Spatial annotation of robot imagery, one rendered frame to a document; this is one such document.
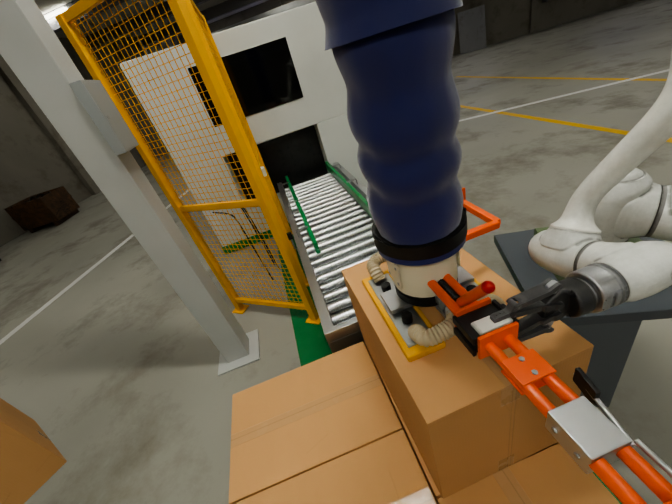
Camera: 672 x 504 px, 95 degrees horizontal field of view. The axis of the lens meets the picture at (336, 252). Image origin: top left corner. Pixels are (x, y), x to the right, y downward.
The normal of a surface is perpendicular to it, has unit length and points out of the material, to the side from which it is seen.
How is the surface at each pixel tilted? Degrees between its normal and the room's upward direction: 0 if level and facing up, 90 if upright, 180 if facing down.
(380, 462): 0
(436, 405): 0
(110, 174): 90
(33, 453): 90
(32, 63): 90
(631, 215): 85
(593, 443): 0
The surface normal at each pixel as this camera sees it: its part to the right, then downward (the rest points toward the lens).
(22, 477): 0.83, 0.08
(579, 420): -0.26, -0.81
